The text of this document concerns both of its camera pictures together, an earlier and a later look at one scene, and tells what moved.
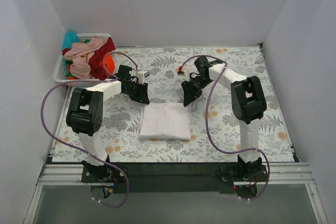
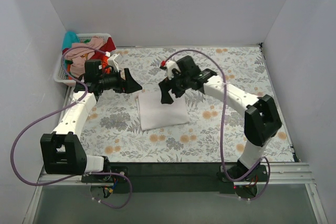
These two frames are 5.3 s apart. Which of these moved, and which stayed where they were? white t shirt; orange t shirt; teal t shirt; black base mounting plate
Moved: white t shirt
Stayed: black base mounting plate; teal t shirt; orange t shirt
